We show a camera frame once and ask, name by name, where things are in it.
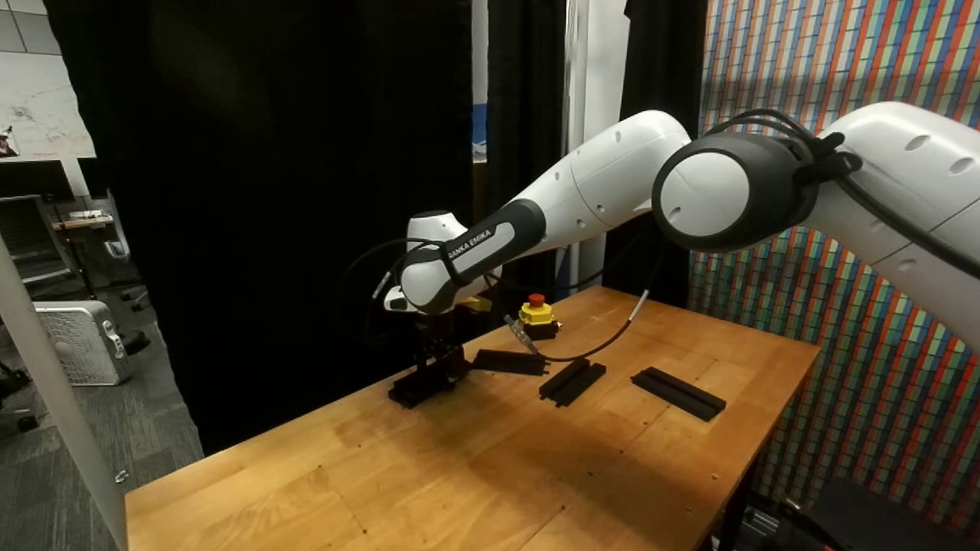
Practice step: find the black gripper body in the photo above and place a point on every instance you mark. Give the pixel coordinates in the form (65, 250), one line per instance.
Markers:
(442, 346)

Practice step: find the black slotted rail block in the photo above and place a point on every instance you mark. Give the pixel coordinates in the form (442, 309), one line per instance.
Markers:
(570, 379)

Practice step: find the black grooved rail block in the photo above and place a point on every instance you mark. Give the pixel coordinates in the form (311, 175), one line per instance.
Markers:
(681, 391)

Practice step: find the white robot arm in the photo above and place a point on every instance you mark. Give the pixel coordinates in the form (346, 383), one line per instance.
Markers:
(892, 180)

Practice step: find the white box appliance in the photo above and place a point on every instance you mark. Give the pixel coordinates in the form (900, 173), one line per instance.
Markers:
(86, 339)

